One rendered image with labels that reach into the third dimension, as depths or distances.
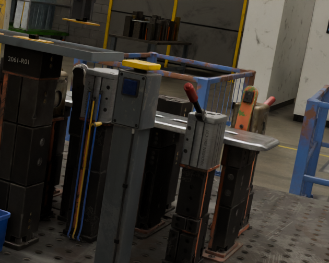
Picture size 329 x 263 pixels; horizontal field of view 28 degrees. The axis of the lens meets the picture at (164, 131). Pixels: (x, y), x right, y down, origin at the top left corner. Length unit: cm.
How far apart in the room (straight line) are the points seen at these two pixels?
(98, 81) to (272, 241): 67
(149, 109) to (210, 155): 20
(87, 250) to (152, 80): 46
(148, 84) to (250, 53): 826
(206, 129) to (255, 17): 814
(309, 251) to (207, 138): 55
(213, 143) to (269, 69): 805
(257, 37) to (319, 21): 88
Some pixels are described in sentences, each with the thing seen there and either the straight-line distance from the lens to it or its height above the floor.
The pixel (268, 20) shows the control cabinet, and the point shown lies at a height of 134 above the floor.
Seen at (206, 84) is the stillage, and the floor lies 92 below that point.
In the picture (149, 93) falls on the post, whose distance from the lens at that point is 130.
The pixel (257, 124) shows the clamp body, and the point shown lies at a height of 101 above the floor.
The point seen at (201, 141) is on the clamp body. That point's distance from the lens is 143.
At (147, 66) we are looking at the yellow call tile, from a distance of 129.
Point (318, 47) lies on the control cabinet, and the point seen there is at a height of 108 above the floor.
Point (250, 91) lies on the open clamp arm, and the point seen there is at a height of 110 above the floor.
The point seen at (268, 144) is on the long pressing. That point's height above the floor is 100.
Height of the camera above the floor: 127
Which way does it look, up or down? 11 degrees down
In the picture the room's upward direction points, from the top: 9 degrees clockwise
